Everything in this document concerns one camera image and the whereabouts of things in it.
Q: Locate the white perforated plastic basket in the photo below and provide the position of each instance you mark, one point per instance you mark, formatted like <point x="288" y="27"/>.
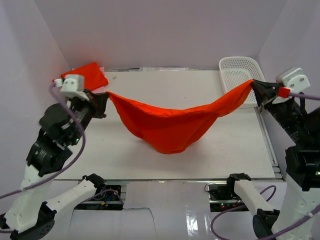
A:
<point x="236" y="75"/>

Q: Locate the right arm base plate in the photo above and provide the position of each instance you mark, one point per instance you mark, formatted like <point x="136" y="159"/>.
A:
<point x="220" y="199"/>

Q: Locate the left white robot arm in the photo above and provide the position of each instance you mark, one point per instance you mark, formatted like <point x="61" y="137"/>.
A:
<point x="31" y="217"/>

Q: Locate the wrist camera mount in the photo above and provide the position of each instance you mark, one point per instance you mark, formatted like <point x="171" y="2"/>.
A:
<point x="71" y="86"/>
<point x="294" y="81"/>

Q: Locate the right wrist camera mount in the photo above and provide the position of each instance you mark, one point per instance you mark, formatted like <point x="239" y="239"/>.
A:
<point x="294" y="81"/>

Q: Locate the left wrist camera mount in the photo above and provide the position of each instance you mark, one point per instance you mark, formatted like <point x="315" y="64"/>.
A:
<point x="71" y="86"/>

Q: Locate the orange t-shirt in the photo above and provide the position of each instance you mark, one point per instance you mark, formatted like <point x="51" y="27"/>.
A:
<point x="93" y="77"/>
<point x="171" y="131"/>

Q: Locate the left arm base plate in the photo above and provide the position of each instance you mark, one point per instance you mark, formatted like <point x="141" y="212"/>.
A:
<point x="106" y="201"/>

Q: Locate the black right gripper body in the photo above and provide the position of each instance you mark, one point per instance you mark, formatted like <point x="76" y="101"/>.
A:
<point x="288" y="114"/>

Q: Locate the aluminium frame rail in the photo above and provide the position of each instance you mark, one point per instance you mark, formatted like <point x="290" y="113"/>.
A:
<point x="272" y="156"/>

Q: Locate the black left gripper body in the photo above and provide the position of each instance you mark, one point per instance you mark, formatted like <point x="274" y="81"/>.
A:
<point x="85" y="110"/>

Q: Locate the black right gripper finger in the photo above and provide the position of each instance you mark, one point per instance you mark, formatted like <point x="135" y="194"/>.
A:
<point x="264" y="99"/>
<point x="263" y="90"/>

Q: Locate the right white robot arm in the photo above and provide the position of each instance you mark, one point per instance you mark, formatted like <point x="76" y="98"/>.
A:
<point x="301" y="203"/>

